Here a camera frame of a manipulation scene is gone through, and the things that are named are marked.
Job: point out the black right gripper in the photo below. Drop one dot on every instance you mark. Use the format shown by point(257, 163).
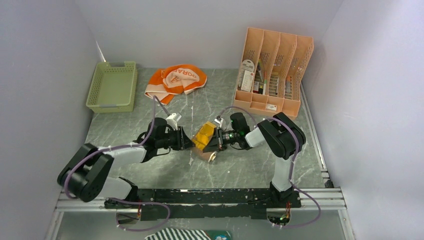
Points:
point(216, 143)

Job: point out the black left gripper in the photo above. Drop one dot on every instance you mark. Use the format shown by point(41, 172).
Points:
point(183, 141)

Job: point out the yellow brown bear towel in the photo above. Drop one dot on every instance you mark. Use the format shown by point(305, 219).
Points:
point(201, 140)

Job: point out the orange and cream towel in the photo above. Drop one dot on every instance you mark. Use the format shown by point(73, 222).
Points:
point(168, 82)

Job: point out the green perforated plastic basket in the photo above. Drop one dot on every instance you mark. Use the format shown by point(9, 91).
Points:
point(113, 87)

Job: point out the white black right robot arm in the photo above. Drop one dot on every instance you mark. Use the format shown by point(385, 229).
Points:
point(284, 138)

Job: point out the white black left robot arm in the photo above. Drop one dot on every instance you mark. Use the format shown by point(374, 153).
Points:
point(87, 175)

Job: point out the white red stationery box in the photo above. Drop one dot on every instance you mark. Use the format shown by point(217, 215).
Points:
point(246, 75)

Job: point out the teal patterned cloth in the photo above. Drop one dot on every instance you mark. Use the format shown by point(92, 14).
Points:
point(218, 234)

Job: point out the black white striped cloth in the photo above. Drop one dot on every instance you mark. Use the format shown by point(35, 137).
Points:
point(178, 234)

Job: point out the pink plastic file organizer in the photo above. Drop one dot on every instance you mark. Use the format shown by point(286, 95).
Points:
point(280, 61)

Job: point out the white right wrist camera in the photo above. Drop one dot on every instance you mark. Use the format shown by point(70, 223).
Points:
point(220, 122)

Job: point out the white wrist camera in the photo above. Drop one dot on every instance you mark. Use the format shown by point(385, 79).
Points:
point(220, 122)
point(172, 120)

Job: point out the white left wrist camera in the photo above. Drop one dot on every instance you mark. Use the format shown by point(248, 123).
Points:
point(172, 120)

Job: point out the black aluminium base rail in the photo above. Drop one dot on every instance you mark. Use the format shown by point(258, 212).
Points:
point(255, 203)

